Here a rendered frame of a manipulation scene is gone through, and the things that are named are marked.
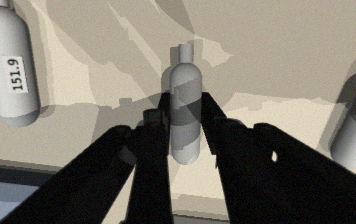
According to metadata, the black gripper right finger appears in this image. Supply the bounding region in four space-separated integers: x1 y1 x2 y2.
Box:
201 92 356 224

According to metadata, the grey gas cylinder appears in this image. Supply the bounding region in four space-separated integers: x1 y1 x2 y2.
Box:
0 0 40 127
169 44 202 165
330 97 356 169

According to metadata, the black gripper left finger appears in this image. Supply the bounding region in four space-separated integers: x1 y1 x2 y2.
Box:
0 93 174 224

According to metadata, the blue-grey open tray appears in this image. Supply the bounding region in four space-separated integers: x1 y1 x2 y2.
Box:
0 168 55 219

